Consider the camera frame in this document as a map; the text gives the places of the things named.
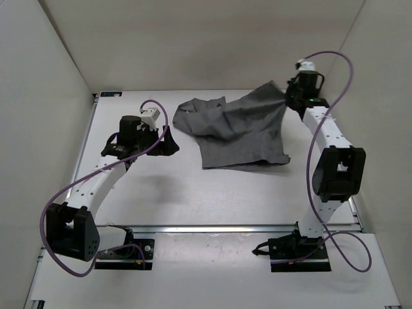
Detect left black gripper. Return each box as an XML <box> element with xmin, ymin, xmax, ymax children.
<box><xmin>136</xmin><ymin>124</ymin><xmax>180</xmax><ymax>154</ymax></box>

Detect grey pleated skirt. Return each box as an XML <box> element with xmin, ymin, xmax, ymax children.
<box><xmin>173</xmin><ymin>80</ymin><xmax>290</xmax><ymax>170</ymax></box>

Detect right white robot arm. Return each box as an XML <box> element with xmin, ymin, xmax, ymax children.
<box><xmin>286</xmin><ymin>69</ymin><xmax>366</xmax><ymax>258</ymax></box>

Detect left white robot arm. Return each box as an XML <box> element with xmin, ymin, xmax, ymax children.
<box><xmin>45</xmin><ymin>108</ymin><xmax>180</xmax><ymax>262</ymax></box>

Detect right blue label sticker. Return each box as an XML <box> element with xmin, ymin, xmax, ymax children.
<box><xmin>291</xmin><ymin>89</ymin><xmax>312</xmax><ymax>97</ymax></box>

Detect blue label sticker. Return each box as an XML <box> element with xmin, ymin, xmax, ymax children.
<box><xmin>100</xmin><ymin>91</ymin><xmax>122</xmax><ymax>97</ymax></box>
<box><xmin>291</xmin><ymin>89</ymin><xmax>312</xmax><ymax>97</ymax></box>

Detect left blue label sticker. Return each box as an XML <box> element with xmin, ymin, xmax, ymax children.
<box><xmin>100</xmin><ymin>91</ymin><xmax>122</xmax><ymax>97</ymax></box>

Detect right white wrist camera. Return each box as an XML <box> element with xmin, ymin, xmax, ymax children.
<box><xmin>295</xmin><ymin>59</ymin><xmax>316</xmax><ymax>71</ymax></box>

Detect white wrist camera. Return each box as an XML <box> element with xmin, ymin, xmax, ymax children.
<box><xmin>140</xmin><ymin>108</ymin><xmax>160</xmax><ymax>128</ymax></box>
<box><xmin>295</xmin><ymin>59</ymin><xmax>316</xmax><ymax>71</ymax></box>

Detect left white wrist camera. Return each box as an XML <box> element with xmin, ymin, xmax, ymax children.
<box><xmin>140</xmin><ymin>108</ymin><xmax>160</xmax><ymax>128</ymax></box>

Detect aluminium table rail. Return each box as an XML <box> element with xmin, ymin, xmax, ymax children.
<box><xmin>130</xmin><ymin>225</ymin><xmax>294</xmax><ymax>234</ymax></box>

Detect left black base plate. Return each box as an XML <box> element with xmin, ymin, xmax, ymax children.
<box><xmin>94</xmin><ymin>233</ymin><xmax>155</xmax><ymax>271</ymax></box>

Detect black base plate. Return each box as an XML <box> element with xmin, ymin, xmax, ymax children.
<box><xmin>252</xmin><ymin>230</ymin><xmax>332</xmax><ymax>273</ymax></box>
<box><xmin>94</xmin><ymin>233</ymin><xmax>155</xmax><ymax>271</ymax></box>

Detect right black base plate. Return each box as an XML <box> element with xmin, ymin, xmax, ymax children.
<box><xmin>252</xmin><ymin>230</ymin><xmax>332</xmax><ymax>273</ymax></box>

